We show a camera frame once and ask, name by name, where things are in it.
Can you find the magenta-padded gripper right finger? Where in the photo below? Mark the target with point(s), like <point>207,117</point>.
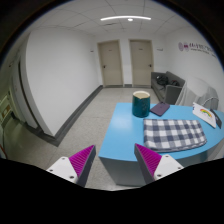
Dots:
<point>166,165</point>

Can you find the black bag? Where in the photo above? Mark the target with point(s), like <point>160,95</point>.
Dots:
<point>163,80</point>

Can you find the round ceiling light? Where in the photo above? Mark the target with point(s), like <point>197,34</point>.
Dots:
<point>130,19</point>

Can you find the wall sign with logos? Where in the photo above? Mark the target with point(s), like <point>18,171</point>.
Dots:
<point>195,47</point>

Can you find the dark teal mug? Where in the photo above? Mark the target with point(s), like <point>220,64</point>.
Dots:
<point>141,105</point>

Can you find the purple smartphone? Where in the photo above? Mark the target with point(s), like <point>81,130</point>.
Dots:
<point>160,108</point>

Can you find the white rainbow-printed pad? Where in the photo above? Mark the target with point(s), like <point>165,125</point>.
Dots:
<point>204,114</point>

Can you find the grey sofa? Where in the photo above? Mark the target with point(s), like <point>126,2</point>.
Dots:
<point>172,89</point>

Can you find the beige door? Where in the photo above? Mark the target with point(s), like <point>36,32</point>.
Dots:
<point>110,63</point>
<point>141,62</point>

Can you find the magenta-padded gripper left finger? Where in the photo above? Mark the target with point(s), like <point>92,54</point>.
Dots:
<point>63,166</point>

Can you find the grey white checkered towel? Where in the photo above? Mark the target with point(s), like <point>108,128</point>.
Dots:
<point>173,135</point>

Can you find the white cloth-covered chair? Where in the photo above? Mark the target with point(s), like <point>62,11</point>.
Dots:
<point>196,91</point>

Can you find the long ceiling light strip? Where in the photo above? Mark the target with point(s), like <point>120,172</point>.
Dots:
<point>125,17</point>

